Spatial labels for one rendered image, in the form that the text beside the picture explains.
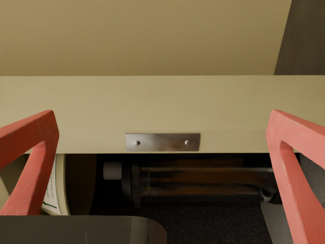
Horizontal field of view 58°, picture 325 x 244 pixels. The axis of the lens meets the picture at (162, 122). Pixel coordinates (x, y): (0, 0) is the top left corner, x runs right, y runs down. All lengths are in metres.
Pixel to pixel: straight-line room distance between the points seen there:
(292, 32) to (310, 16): 0.07
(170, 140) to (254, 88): 0.12
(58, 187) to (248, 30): 0.52
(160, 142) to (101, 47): 0.46
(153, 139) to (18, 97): 0.16
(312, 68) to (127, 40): 0.38
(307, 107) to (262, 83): 0.06
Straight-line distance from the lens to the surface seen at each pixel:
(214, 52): 0.71
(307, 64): 0.59
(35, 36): 0.74
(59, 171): 0.37
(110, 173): 0.43
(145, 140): 0.28
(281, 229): 0.52
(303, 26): 0.62
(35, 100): 0.34
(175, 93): 0.33
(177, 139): 0.28
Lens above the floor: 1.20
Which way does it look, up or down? level
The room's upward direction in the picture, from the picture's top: 90 degrees counter-clockwise
